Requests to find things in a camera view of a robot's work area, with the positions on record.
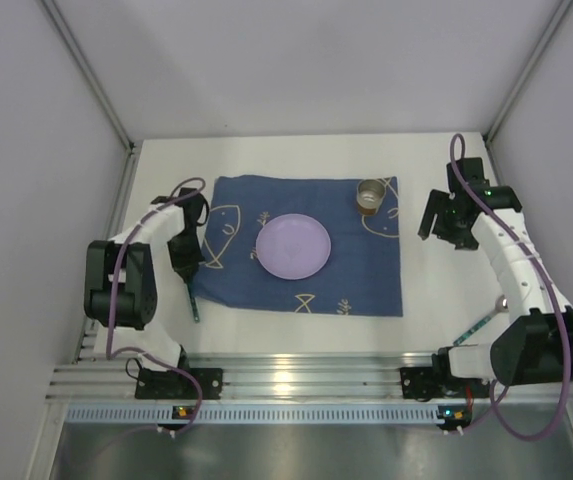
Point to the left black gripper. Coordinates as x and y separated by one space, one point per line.
186 266

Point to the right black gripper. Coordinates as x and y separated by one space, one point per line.
446 220

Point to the teal-handled fork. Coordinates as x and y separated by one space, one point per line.
193 303

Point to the metal cup with cork base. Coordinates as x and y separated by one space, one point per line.
370 194

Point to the blue fish-print cloth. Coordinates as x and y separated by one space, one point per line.
362 275

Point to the purple bowl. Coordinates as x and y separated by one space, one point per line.
293 247

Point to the teal-handled spoon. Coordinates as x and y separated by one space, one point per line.
500 306

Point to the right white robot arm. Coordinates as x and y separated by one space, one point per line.
537 345

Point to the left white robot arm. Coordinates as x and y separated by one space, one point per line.
120 289

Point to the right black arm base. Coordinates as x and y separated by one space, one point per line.
425 383

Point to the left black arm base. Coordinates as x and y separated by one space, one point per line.
168 385

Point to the aluminium mounting rail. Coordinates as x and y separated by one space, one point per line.
248 377

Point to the perforated cable duct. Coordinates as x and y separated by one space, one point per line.
266 414

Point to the right aluminium frame post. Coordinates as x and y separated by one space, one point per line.
544 39

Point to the aluminium frame post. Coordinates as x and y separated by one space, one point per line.
65 33
544 39

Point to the left aluminium frame post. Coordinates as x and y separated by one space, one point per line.
65 33

